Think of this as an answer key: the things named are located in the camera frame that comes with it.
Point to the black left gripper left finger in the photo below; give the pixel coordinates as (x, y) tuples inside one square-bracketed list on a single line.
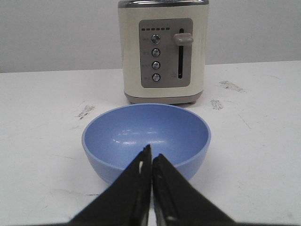
[(126, 202)]

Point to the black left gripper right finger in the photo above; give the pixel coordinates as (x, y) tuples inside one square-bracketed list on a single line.
[(178, 203)]

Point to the blue plastic bowl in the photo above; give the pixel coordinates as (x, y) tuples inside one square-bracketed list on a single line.
[(113, 139)]

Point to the cream two-slot toaster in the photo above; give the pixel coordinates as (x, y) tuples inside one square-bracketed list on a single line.
[(163, 49)]

